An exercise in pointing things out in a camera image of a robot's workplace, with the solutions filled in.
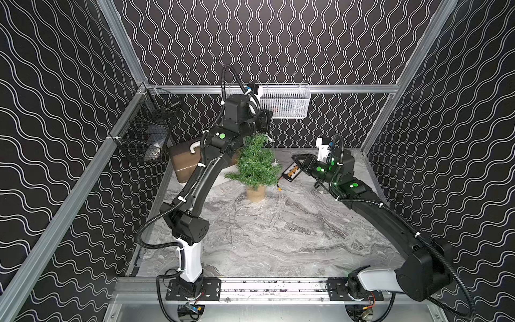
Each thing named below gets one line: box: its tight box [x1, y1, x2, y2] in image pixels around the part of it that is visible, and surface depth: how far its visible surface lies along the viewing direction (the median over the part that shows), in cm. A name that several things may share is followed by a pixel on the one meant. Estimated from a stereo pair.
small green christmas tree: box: [223, 132, 283, 203], surface depth 81 cm
